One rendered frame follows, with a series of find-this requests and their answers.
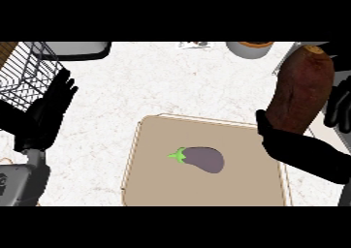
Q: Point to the brown sweet potato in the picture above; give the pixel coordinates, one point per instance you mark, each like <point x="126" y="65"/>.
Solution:
<point x="301" y="87"/>

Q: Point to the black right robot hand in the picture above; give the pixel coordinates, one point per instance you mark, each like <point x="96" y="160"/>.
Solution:
<point x="307" y="151"/>

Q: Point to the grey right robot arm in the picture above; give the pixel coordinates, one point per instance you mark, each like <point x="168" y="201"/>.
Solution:
<point x="350" y="197"/>

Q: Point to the small white printed packet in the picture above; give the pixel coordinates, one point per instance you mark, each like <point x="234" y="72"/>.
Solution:
<point x="196" y="44"/>

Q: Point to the grey bowl with orange filling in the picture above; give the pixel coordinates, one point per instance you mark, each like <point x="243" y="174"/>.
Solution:
<point x="249" y="51"/>

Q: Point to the beige tray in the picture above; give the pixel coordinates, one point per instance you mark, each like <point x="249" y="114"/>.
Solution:
<point x="206" y="187"/>

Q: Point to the purple eggplant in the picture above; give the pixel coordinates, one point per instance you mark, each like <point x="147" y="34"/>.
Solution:
<point x="206" y="159"/>

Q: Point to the brown wooden board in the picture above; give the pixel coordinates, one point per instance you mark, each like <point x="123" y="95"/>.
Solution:
<point x="0" y="53"/>

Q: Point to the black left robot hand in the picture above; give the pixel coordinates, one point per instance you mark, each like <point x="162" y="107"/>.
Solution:
<point x="45" y="119"/>

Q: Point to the grey appliance with black rim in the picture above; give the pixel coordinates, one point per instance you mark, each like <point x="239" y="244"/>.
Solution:
<point x="73" y="48"/>

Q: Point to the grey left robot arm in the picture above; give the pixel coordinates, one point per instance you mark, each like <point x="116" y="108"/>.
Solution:
<point x="20" y="184"/>

